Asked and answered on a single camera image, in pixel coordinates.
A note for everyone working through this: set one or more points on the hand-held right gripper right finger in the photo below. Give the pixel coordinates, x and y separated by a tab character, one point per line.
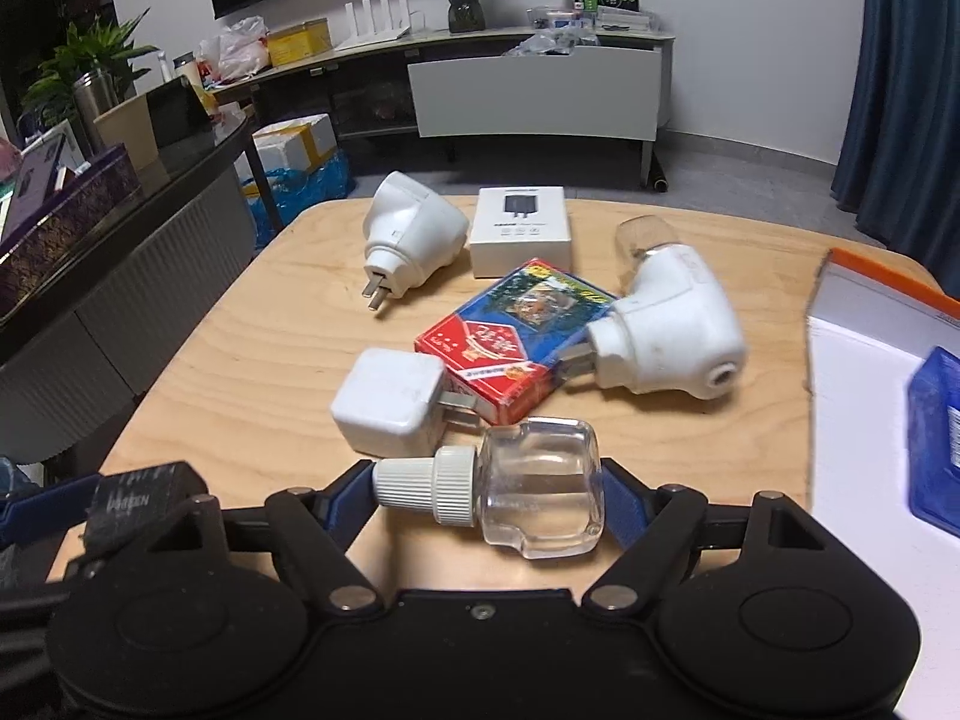
627	510

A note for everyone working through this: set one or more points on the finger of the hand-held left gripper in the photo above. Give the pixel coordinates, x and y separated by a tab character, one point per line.
37	511

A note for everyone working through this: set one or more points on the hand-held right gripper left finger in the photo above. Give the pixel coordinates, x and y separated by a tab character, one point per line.
351	496

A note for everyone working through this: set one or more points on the white cube charger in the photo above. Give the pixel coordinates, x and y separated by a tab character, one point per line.
386	401

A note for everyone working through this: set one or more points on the clear glass bottle white cap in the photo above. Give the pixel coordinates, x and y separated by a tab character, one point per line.
525	487

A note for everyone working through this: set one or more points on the black power adapter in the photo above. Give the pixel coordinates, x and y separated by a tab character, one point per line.
142	502

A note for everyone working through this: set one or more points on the white plug-in heater with bottle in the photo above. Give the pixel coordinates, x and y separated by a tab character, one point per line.
667	322

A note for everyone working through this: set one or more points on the red blue playing card box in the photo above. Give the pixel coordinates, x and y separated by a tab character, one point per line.
517	330

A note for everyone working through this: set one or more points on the orange white cardboard box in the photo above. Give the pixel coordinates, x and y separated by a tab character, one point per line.
862	427

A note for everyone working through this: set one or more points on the dark curved side desk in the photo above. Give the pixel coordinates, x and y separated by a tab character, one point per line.
150	270

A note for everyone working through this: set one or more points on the purple patterned box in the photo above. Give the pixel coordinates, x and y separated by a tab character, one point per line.
67	225

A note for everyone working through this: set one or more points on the small white charger box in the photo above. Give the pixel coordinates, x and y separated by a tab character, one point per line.
521	229

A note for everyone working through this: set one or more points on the blue plastic bag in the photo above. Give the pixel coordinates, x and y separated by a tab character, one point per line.
307	191

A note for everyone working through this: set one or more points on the blue tin box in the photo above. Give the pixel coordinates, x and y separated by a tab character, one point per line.
937	442

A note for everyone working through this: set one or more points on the black roll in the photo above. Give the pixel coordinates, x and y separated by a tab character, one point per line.
660	180

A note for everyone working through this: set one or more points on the white yellow cardboard box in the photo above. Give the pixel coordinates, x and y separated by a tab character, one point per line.
296	142

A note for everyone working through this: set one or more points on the beige paper cup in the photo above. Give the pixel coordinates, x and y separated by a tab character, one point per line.
124	131

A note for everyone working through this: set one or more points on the stainless steel tumbler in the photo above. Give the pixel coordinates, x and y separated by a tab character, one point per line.
96	101

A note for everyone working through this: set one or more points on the white tv cabinet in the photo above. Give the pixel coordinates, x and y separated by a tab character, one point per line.
525	90

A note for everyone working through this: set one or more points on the large leafy potted plant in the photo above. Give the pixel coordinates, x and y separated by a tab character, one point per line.
82	60

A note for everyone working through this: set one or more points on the white plastic bottle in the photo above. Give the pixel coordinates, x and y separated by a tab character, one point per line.
165	69

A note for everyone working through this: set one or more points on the red white plastic bag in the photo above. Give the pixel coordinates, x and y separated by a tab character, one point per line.
236	49

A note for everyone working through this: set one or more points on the pile of clear packets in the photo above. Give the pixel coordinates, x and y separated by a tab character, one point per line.
540	47

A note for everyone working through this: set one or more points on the white router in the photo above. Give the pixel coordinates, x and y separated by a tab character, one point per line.
375	22

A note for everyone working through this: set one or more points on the blue curtain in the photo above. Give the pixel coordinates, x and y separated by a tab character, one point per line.
907	90

